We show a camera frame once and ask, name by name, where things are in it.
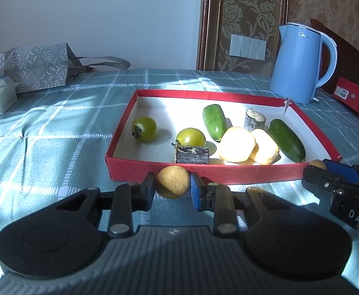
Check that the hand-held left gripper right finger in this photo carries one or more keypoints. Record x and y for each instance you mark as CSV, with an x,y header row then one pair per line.
x,y
197,193

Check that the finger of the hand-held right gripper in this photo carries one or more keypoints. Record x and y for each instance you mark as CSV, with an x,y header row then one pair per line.
x,y
343,171
319,181

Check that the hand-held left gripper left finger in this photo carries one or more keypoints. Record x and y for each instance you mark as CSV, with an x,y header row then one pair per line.
x,y
150,192

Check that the small round tan fruit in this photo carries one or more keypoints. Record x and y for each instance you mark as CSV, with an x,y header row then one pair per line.
x,y
317,164
172,182

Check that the large cucumber piece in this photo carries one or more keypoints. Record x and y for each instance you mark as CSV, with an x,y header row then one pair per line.
x,y
287,141

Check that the green tomato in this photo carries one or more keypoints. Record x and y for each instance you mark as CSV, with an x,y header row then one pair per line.
x,y
147,129
191,136

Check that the peeled yellow fruit chunk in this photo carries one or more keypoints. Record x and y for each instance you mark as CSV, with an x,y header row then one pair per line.
x,y
236,144
267,150

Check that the small cucumber piece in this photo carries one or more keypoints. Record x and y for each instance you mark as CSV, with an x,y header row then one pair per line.
x,y
214,121

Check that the shallow red cardboard box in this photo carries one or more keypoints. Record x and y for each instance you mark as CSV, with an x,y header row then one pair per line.
x,y
167,110

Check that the small red box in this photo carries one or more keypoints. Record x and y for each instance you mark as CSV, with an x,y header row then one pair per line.
x,y
357,98

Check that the blue electric kettle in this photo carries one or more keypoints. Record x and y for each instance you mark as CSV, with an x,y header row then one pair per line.
x,y
296,64

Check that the grey patterned gift bag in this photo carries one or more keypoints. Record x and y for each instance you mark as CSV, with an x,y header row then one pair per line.
x,y
35,67

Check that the white wall switch panel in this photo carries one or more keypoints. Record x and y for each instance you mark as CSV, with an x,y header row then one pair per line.
x,y
248,46

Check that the ornate framed wall panel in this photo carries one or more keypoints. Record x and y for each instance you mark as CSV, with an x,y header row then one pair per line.
x,y
247,6

